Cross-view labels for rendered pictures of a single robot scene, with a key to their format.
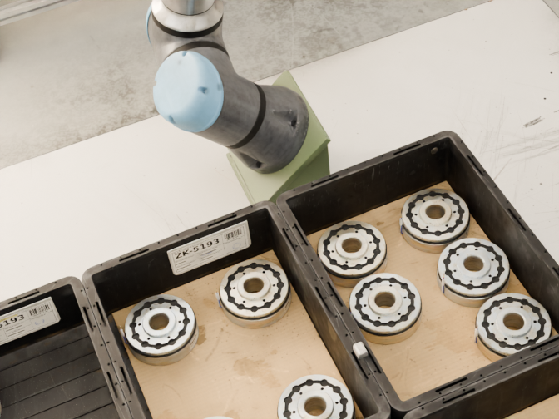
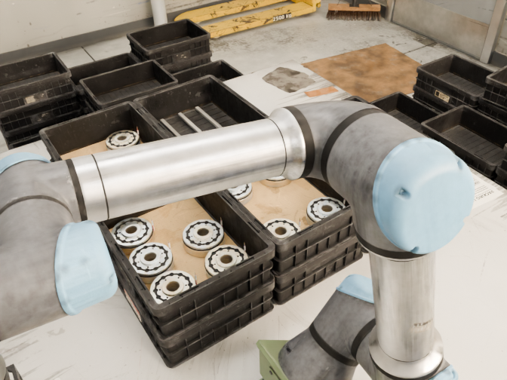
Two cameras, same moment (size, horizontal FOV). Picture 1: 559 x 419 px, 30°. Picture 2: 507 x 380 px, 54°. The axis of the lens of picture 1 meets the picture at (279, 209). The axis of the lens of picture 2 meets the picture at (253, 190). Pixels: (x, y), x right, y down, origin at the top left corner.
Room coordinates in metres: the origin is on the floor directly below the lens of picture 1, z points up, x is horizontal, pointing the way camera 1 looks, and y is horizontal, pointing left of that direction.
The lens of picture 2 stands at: (1.71, -0.26, 1.74)
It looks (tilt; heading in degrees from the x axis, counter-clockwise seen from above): 40 degrees down; 163
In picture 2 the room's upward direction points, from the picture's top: 2 degrees counter-clockwise
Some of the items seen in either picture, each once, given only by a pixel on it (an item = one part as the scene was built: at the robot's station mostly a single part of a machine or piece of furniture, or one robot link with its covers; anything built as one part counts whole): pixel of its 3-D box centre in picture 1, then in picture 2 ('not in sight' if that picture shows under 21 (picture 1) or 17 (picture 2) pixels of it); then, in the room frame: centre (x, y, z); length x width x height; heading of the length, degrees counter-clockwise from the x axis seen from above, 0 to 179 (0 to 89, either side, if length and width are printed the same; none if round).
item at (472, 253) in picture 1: (473, 264); (150, 257); (0.87, -0.27, 0.86); 0.05 x 0.05 x 0.01
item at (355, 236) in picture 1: (351, 246); (226, 259); (0.93, -0.10, 0.86); 0.05 x 0.05 x 0.01
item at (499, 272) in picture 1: (473, 266); (150, 258); (0.87, -0.27, 0.86); 0.10 x 0.10 x 0.01
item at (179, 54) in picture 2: not in sight; (173, 70); (-1.07, 0.09, 0.37); 0.40 x 0.30 x 0.45; 105
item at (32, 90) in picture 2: not in sight; (36, 110); (-0.86, -0.68, 0.37); 0.40 x 0.30 x 0.45; 105
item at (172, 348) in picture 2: not in sight; (183, 271); (0.85, -0.19, 0.76); 0.40 x 0.30 x 0.12; 17
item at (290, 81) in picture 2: not in sight; (287, 78); (-0.14, 0.46, 0.71); 0.22 x 0.19 x 0.01; 15
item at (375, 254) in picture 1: (351, 248); (226, 261); (0.93, -0.10, 0.86); 0.10 x 0.10 x 0.01
